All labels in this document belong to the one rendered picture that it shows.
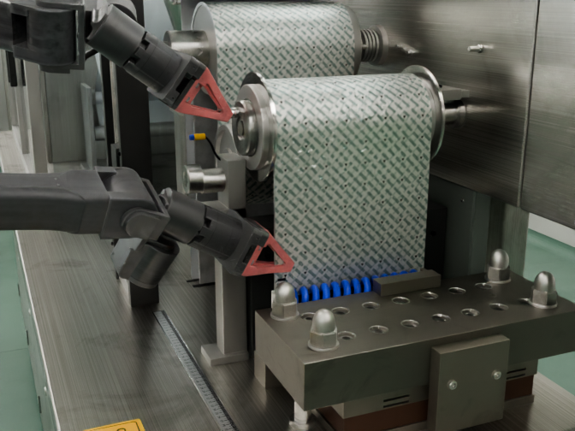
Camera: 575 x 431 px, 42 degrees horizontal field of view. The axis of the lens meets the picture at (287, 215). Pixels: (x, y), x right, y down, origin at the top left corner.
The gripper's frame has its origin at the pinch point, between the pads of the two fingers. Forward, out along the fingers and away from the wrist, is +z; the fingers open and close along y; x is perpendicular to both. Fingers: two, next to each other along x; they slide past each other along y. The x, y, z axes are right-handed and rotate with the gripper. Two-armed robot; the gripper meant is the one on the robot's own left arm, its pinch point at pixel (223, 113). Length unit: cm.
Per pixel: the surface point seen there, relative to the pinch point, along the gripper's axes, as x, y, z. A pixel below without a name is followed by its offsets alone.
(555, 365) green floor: 0, -114, 213
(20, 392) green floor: -121, -169, 55
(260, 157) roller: -2.1, 5.5, 5.7
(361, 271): -7.0, 7.1, 27.7
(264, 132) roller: 0.9, 6.5, 3.7
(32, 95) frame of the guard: -20, -95, -10
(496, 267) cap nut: 4.3, 14.3, 41.2
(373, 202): 1.9, 7.0, 22.8
